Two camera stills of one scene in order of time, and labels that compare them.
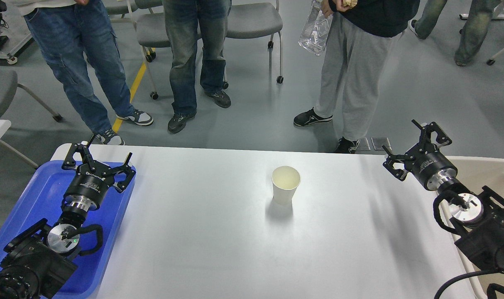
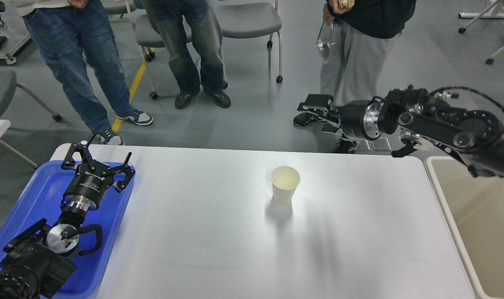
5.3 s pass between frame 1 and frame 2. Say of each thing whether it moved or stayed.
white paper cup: stayed
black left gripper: stayed
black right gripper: moved
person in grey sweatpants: stayed
